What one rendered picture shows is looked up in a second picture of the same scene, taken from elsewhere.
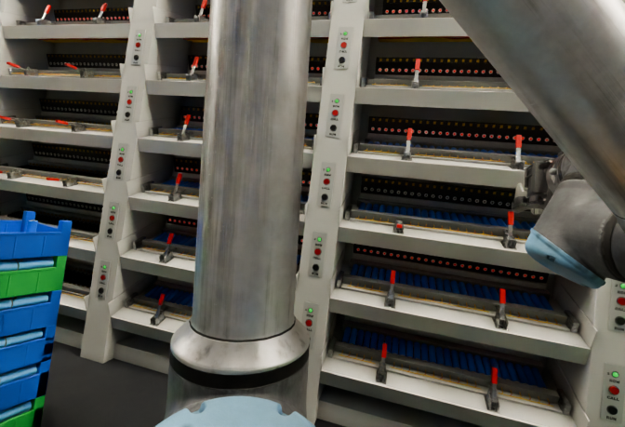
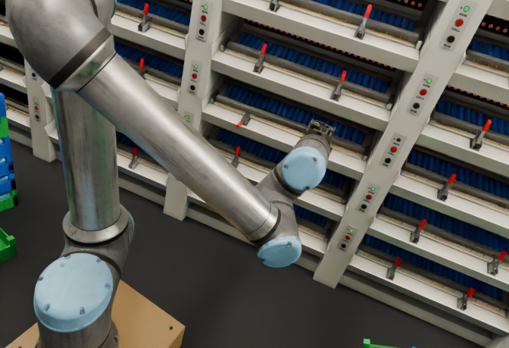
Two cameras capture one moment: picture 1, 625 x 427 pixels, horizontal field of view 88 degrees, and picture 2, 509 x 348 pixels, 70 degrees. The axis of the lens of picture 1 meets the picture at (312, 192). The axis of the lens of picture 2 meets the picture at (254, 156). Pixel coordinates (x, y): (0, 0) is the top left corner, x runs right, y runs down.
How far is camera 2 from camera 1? 0.64 m
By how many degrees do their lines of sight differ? 33
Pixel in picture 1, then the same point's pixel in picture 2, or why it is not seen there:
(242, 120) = (73, 155)
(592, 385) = (338, 233)
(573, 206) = (263, 187)
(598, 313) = (353, 200)
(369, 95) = (233, 7)
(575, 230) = not seen: hidden behind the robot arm
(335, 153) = (202, 54)
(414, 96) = (270, 18)
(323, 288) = not seen: hidden behind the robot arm
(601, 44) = (195, 187)
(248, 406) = (85, 258)
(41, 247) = not seen: outside the picture
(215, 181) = (67, 175)
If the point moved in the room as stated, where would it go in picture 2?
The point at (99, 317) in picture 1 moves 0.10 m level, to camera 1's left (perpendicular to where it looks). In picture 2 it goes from (41, 134) to (18, 128)
